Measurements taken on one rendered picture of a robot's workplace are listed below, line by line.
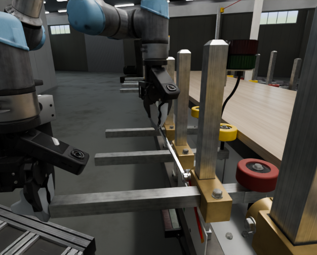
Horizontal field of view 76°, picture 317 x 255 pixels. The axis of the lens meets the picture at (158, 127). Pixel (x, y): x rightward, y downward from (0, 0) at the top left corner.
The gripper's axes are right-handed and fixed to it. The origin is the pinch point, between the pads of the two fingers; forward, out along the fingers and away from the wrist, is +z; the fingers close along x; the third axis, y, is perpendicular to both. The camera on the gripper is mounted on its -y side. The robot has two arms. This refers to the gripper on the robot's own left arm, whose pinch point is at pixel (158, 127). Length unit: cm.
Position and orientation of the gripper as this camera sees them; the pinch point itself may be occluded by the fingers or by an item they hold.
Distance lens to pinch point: 64.1
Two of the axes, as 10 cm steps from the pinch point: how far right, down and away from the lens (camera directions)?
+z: 0.0, 9.4, 3.3
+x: -8.9, 1.5, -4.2
